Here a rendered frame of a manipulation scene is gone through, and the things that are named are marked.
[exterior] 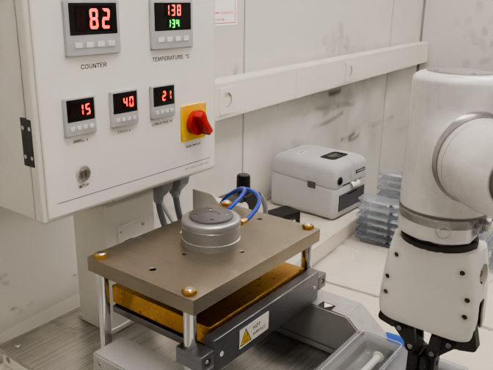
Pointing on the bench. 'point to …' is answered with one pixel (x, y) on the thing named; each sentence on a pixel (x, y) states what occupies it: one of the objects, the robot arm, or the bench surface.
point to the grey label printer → (318, 180)
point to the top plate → (204, 254)
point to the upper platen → (140, 311)
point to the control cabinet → (105, 120)
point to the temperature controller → (172, 9)
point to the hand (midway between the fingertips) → (422, 365)
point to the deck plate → (44, 349)
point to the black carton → (286, 213)
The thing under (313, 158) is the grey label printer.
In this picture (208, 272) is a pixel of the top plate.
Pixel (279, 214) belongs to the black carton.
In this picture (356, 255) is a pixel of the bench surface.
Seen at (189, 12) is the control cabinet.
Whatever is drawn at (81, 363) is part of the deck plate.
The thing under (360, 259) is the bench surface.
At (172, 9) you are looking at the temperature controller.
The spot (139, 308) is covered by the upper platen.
